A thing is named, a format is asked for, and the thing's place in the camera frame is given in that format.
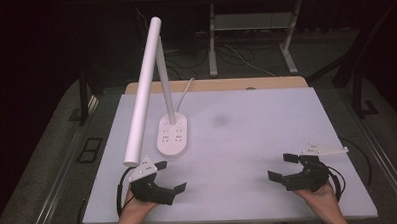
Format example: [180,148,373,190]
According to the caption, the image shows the long black cable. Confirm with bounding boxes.
[339,136,374,189]

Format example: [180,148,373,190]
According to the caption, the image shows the black floor socket frame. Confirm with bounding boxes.
[74,136,104,164]

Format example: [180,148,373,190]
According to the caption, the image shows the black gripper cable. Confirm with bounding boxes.
[114,166,138,218]
[325,165,348,204]

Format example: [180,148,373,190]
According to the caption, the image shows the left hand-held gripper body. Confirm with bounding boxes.
[126,155,176,208]

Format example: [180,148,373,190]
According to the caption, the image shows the black metal stand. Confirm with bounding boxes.
[330,35,382,120]
[77,70,102,127]

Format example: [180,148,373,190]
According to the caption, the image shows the white floor cable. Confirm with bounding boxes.
[223,42,277,80]

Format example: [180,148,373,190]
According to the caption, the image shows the person's left hand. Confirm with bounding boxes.
[116,187,160,224]

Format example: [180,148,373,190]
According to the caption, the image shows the grey metal frame desk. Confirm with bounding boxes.
[195,0,354,79]

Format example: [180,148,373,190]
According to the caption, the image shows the person's right hand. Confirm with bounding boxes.
[293,180,342,214]

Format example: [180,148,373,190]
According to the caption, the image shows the white table mat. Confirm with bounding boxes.
[78,84,379,224]

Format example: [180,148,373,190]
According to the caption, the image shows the black floor cables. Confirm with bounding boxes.
[163,44,210,81]

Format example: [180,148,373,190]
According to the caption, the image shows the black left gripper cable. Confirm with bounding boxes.
[114,166,138,218]

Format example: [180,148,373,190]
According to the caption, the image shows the white desk lamp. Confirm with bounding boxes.
[117,15,190,169]

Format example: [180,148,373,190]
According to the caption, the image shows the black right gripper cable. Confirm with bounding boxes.
[325,165,348,204]

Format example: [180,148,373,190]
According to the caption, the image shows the white lamp cable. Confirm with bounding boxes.
[173,77,197,115]

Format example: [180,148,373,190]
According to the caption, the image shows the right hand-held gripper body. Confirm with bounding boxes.
[282,142,351,193]

